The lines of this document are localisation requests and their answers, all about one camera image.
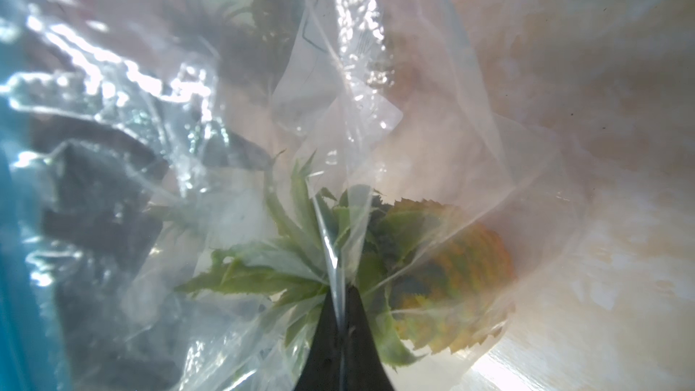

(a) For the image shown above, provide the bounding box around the zip bag with blue seal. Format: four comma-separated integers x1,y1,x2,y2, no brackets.
1,0,582,390

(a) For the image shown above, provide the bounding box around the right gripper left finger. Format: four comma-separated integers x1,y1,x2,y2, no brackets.
294,293,343,391

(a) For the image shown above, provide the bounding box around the rear middle zip bag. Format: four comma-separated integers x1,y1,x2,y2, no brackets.
168,0,403,138

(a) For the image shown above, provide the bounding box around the pineapple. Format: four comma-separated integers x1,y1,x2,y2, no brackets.
180,162,517,369

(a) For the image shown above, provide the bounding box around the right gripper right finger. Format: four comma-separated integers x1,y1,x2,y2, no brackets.
341,285,395,391

